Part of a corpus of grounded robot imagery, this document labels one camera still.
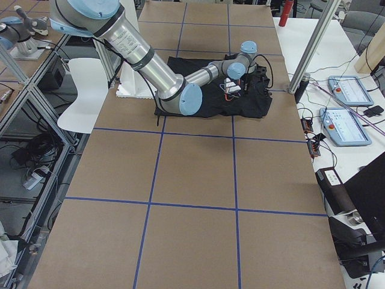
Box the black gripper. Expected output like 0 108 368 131
241 72 256 93

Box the black graphic t-shirt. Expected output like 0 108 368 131
167 57 272 119

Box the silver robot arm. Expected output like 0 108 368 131
49 1 257 116

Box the black water bottle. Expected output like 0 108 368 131
294 72 310 104

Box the red cylinder bottle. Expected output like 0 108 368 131
279 0 294 27

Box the far teach pendant tablet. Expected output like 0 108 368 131
328 75 374 107

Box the teach pendant tablet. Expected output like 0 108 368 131
319 108 372 147
328 75 374 107

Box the near teach pendant tablet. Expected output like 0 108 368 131
319 108 372 147

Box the white plastic chair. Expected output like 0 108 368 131
57 58 109 134

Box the husky plush toy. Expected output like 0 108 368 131
14 5 49 36

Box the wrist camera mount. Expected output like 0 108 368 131
253 64 267 75

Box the aluminium frame post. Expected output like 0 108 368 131
288 0 340 94

